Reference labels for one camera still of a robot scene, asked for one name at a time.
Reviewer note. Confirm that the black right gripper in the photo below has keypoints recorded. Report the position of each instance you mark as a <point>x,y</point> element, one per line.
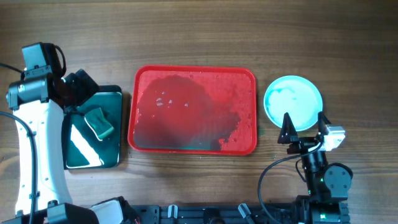
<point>288,135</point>

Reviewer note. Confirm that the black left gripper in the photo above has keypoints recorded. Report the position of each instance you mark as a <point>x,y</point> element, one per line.
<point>84,85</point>

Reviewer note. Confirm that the light blue plate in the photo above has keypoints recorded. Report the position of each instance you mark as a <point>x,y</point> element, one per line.
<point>296,96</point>

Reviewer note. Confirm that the green yellow sponge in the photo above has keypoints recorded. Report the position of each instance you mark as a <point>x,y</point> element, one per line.
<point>97,122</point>

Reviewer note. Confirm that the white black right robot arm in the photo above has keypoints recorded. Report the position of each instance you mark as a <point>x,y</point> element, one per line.
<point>327,184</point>

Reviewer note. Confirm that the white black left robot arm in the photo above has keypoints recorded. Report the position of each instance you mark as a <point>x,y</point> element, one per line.
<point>36,105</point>

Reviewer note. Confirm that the black water tray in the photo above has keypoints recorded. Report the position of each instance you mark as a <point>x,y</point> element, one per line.
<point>91,132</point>

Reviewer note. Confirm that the red plastic tray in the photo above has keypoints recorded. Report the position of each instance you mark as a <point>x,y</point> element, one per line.
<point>193,110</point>

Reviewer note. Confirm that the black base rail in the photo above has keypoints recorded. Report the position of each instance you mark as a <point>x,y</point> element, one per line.
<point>236,213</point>

